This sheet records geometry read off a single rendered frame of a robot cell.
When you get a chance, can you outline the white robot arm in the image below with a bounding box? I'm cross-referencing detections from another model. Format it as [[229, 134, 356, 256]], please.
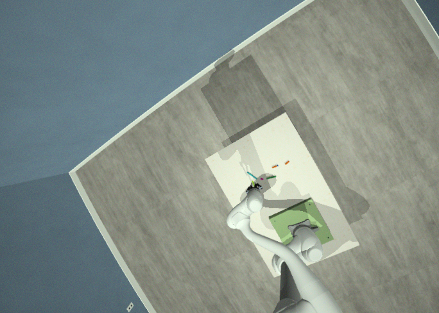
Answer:
[[227, 188, 343, 313]]

